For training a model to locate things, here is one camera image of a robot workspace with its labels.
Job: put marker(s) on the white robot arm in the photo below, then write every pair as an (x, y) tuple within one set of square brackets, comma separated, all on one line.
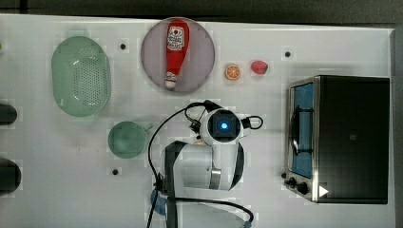
[(214, 164)]

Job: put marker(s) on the green mug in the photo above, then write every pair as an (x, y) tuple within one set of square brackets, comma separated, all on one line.
[(127, 140)]

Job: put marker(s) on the orange slice toy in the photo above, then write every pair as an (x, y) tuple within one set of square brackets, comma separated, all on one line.
[(232, 72)]

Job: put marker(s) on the grey round plate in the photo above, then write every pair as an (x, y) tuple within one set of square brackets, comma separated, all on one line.
[(198, 62)]

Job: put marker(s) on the red strawberry toy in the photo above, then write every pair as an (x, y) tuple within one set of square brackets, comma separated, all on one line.
[(259, 67)]

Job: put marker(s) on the red plush ketchup bottle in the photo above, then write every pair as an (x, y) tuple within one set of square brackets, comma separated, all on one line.
[(177, 42)]

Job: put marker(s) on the blue cup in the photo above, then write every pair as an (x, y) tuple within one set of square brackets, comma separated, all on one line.
[(158, 202)]

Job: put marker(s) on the green perforated colander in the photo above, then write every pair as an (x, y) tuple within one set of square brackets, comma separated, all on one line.
[(80, 73)]

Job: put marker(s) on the silver black toaster oven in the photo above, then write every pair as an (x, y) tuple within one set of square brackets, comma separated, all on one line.
[(338, 139)]

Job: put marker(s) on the black round base upper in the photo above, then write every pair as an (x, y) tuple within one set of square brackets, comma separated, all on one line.
[(8, 114)]

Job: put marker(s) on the black round base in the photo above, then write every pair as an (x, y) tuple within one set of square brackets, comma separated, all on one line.
[(10, 176), (8, 114)]

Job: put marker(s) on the black round base lower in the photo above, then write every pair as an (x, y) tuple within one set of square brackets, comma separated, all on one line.
[(10, 176)]

